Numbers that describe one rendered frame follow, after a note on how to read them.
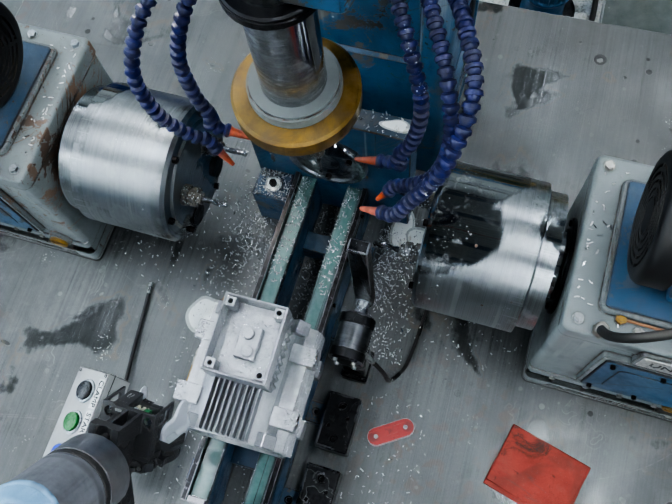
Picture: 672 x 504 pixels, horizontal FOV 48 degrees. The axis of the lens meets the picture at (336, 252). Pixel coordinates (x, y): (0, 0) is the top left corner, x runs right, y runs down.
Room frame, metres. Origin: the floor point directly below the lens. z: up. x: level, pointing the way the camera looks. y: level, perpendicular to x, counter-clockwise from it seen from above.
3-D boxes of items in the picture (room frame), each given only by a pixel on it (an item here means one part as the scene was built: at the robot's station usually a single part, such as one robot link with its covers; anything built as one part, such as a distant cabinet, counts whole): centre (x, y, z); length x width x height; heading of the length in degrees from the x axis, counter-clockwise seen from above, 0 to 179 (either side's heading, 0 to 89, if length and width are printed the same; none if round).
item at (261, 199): (0.65, 0.09, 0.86); 0.07 x 0.06 x 0.12; 62
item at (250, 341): (0.30, 0.16, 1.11); 0.12 x 0.11 x 0.07; 153
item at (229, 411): (0.26, 0.17, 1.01); 0.20 x 0.19 x 0.19; 153
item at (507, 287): (0.38, -0.27, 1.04); 0.41 x 0.25 x 0.25; 62
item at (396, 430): (0.16, -0.03, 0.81); 0.09 x 0.03 x 0.02; 96
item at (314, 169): (0.62, -0.02, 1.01); 0.15 x 0.02 x 0.15; 62
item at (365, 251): (0.36, -0.03, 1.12); 0.04 x 0.03 x 0.26; 152
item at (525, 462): (0.04, -0.27, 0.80); 0.15 x 0.12 x 0.01; 48
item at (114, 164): (0.71, 0.34, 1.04); 0.37 x 0.25 x 0.25; 62
